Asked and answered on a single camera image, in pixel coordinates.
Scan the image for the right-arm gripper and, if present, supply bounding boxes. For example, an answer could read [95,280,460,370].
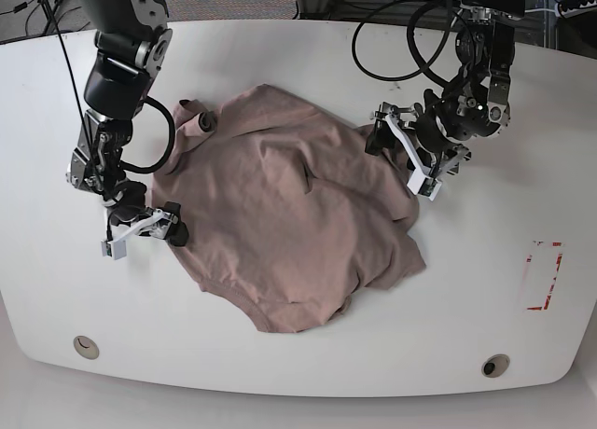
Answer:
[104,197,189,247]

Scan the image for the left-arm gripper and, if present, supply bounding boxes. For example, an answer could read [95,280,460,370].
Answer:
[365,103,471,176]

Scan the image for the dusty pink T-shirt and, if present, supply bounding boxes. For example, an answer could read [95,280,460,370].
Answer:
[152,85,425,333]

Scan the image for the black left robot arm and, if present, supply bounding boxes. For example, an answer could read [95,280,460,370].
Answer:
[365,0,525,179]

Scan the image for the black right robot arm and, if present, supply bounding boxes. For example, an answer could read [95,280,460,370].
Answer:
[66,0,188,259]

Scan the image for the left table grommet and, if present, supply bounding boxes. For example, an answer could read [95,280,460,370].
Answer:
[73,336,100,360]

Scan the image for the table grommet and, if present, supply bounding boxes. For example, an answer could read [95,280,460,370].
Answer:
[73,336,100,360]
[481,353,510,379]

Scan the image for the white power strip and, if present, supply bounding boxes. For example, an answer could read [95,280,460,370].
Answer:
[555,0,596,18]

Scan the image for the red tape marking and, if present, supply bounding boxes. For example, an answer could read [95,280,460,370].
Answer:
[520,241,564,311]

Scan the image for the right table grommet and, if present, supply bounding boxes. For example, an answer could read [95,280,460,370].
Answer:
[481,353,510,379]

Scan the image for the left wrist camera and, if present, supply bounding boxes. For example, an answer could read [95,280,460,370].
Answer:
[407,171,442,201]

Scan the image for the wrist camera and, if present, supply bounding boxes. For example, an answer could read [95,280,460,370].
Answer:
[101,240,127,260]
[407,171,442,201]

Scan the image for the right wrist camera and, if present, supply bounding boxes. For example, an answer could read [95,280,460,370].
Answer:
[101,240,127,260]

